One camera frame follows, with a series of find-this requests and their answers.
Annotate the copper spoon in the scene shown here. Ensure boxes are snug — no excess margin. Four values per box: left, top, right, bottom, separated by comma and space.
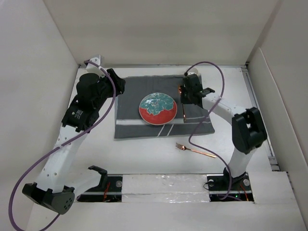
178, 85, 186, 123

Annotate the teal and red plate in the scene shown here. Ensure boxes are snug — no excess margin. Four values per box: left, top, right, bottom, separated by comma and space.
139, 92, 178, 126

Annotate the grey cloth placemat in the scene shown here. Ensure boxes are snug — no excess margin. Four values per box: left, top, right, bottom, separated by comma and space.
115, 75, 207, 139

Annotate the pale yellow mug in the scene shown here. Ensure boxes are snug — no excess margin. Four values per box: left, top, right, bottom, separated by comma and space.
185, 67, 199, 75

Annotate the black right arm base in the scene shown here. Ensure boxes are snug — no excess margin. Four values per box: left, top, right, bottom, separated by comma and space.
203, 174, 254, 202

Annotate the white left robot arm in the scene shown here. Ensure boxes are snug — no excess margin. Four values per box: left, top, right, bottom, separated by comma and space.
22, 55, 125, 215

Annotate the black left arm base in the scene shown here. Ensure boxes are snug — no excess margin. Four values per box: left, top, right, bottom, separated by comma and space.
77, 166, 123, 203

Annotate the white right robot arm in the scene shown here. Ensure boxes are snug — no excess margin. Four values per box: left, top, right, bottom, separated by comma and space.
180, 74, 268, 190

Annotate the copper fork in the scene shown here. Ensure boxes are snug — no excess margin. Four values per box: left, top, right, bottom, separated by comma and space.
175, 143, 217, 158

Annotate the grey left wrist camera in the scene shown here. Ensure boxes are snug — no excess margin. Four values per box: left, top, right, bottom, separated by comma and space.
90, 55, 104, 66

